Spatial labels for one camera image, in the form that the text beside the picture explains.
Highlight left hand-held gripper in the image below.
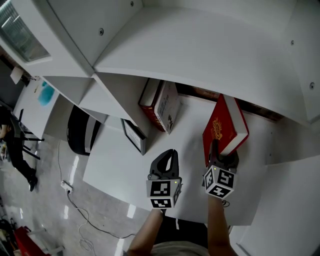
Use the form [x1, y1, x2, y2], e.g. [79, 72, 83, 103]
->
[145, 149, 183, 210]

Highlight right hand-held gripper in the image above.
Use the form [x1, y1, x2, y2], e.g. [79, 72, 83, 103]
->
[202, 138, 240, 200]

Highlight red hardcover book gold emblem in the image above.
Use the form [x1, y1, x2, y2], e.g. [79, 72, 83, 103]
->
[201, 93, 250, 168]

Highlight person's right forearm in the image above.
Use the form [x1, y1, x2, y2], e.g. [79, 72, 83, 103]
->
[206, 197, 238, 256]

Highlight person's left forearm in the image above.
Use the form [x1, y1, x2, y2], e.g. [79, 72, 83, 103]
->
[126, 208, 165, 256]

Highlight dark red thick book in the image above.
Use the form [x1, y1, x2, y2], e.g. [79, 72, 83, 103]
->
[138, 77, 169, 133]

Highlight white cover book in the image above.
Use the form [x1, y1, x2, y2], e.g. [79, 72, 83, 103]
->
[153, 80, 181, 135]

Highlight small white side desk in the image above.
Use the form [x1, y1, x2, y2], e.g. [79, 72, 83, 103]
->
[12, 79, 76, 141]

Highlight person's dark trousers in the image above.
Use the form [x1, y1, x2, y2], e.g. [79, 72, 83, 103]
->
[154, 216, 210, 248]

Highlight person's light shirt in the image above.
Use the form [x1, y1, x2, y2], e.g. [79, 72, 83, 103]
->
[152, 241, 210, 256]

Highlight white power strip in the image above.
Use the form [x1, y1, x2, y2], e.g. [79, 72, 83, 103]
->
[60, 180, 75, 194]

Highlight teal tissue holder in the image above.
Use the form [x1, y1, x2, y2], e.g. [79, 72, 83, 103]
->
[37, 81, 56, 106]

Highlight black folding chair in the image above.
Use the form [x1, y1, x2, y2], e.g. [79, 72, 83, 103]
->
[9, 117, 45, 161]

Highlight red storage box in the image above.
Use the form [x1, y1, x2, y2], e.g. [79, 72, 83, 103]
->
[13, 226, 38, 256]

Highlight white table lamp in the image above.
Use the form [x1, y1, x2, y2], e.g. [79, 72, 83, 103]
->
[10, 66, 25, 85]

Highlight grey metal cabinet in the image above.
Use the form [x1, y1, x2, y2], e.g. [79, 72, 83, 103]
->
[0, 58, 26, 108]

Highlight frosted glass cabinet door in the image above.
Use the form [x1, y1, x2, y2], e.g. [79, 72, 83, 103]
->
[0, 0, 52, 63]

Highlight black picture frame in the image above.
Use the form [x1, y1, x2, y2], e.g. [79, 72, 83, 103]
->
[120, 117, 148, 156]

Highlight black cable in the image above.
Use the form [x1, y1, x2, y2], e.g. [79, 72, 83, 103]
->
[66, 192, 137, 238]

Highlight thin white cable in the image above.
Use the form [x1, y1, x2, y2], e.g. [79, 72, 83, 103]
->
[57, 139, 66, 183]

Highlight white metal frame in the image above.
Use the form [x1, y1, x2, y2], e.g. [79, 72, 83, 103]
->
[24, 227, 65, 256]

